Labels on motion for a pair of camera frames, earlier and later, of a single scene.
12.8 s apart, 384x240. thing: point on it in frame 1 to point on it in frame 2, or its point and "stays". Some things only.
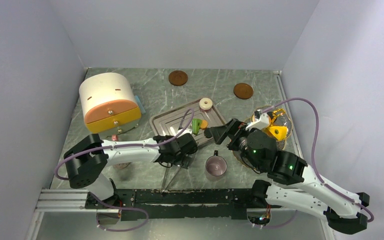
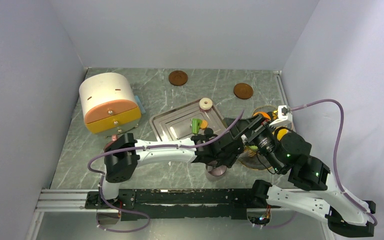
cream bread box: (109, 104) stays
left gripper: (184, 159) to (229, 162)
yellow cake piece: (281, 132) stays
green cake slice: (196, 125) stays
